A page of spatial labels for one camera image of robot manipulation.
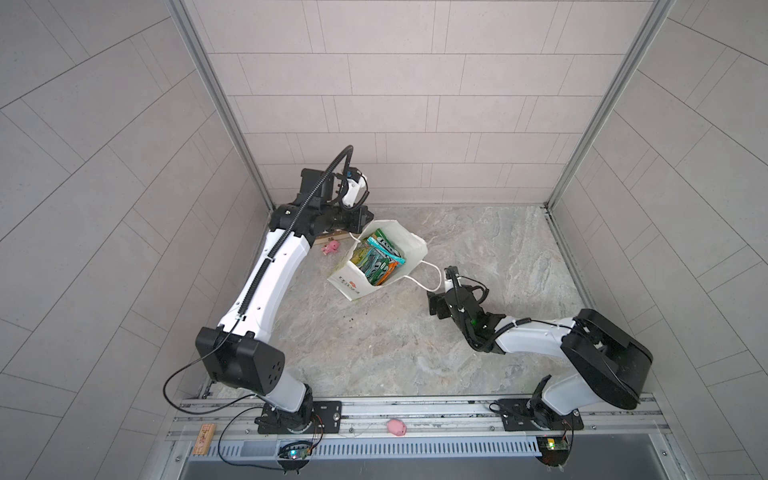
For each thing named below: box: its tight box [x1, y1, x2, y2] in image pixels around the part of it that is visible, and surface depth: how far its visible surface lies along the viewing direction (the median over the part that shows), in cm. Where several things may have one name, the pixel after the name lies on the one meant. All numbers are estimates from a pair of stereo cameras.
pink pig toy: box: [322, 237, 341, 256], surface depth 104 cm
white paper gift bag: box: [374, 220, 441, 292], surface depth 86 cm
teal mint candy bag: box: [367, 228, 407, 265], surface depth 91 cm
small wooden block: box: [192, 423, 216, 456], surface depth 68 cm
